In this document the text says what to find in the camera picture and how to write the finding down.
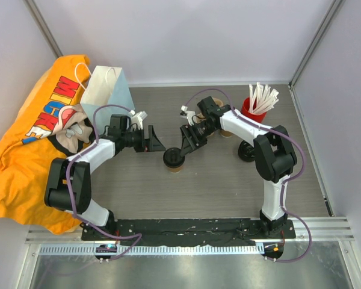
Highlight orange printed shirt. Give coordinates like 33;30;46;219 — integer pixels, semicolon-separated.
0;55;94;234

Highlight purple cable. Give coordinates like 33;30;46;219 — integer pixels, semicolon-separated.
66;104;144;261
183;88;312;263

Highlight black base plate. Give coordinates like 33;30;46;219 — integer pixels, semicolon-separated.
81;217;295;246

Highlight stacked pulp cup carriers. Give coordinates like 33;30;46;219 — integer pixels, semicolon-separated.
196;97;224;123

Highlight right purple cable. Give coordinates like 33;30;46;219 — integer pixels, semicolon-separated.
183;88;312;263

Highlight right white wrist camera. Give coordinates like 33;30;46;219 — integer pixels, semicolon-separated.
180;105;196;125

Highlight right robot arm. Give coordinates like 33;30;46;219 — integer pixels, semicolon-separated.
179;96;297;238

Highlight wrapped white straws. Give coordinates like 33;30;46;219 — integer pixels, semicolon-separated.
248;82;279;115

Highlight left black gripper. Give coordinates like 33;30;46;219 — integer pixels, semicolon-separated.
122;125;165;153

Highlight white blue paper bag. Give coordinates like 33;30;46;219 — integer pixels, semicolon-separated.
80;65;135;124

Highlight black plastic cup lid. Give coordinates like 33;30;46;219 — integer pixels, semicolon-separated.
162;147;185;169

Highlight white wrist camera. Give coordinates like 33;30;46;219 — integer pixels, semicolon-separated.
180;105;196;125
130;111;147;130

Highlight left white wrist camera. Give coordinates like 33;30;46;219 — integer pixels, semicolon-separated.
130;111;147;130

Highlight single brown paper cup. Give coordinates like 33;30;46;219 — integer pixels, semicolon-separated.
167;164;183;173

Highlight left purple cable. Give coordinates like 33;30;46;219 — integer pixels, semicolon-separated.
66;104;144;261

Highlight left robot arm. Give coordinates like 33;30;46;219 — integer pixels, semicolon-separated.
44;111;165;240

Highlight white slotted cable duct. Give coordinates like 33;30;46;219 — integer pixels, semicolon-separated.
39;243;264;256

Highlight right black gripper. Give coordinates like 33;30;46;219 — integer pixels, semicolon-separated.
180;120;217;157

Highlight stack of paper cups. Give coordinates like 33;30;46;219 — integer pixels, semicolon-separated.
220;129;233;138

